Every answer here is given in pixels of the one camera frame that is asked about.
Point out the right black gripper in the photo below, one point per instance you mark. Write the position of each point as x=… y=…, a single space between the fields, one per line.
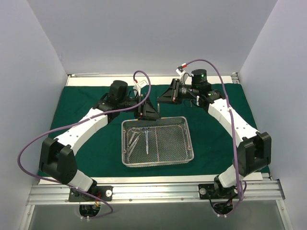
x=175 y=91

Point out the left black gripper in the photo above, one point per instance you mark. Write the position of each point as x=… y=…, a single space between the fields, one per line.
x=141 y=107

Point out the aluminium front rail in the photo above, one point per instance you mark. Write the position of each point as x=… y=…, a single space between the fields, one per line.
x=52 y=194

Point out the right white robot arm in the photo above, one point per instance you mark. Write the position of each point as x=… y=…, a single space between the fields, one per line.
x=253 y=149

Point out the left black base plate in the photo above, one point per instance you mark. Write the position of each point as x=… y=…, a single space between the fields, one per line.
x=103 y=192

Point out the steel forceps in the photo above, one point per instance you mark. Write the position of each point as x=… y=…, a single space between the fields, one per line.
x=147 y=140

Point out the wire mesh instrument tray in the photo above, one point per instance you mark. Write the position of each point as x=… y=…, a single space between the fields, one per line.
x=169 y=142

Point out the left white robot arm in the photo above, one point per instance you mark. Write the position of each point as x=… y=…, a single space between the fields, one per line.
x=57 y=158

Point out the steel surgical scissors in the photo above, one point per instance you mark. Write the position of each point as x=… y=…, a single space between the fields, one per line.
x=135 y=134

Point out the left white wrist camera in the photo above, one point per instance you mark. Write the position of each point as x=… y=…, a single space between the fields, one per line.
x=139 y=85

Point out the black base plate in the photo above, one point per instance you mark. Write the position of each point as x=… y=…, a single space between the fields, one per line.
x=103 y=192
x=209 y=191

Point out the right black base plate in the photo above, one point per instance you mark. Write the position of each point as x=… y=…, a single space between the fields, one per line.
x=209 y=191

